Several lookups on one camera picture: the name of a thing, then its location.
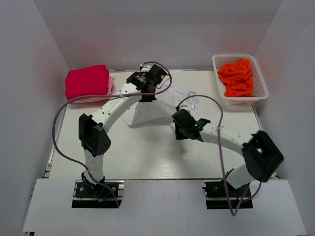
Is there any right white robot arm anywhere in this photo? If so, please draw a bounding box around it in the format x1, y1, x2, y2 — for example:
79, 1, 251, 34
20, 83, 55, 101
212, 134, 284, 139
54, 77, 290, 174
172, 109, 284, 196

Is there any orange t shirt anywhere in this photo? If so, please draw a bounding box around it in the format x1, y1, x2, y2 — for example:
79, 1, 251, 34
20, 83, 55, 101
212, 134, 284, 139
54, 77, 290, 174
217, 59, 254, 97

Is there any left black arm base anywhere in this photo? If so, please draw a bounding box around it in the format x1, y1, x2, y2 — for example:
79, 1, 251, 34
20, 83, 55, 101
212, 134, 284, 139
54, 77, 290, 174
71, 180, 124, 209

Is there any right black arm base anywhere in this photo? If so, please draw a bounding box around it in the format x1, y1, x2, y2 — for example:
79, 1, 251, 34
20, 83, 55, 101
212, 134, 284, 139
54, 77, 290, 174
202, 181, 253, 209

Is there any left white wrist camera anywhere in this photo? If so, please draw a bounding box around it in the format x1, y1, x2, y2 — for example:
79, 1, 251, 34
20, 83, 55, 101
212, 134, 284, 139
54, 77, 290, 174
139, 64, 152, 73

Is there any folded magenta t shirt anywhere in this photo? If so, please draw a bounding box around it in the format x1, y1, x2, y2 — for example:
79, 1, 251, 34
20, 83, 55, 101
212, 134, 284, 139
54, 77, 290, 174
65, 64, 110, 100

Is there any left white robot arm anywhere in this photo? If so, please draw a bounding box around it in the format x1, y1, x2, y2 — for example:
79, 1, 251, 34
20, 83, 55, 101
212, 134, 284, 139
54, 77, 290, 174
79, 64, 170, 196

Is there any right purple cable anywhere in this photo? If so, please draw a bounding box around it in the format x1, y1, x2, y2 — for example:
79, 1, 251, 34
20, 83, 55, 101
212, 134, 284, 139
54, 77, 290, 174
176, 95, 263, 217

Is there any white t shirt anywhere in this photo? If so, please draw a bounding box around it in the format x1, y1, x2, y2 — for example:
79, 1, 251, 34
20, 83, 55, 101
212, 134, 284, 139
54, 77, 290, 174
121, 85, 199, 128

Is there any white plastic basket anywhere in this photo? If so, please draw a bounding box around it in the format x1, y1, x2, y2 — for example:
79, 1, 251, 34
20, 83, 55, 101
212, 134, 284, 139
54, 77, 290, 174
212, 54, 269, 106

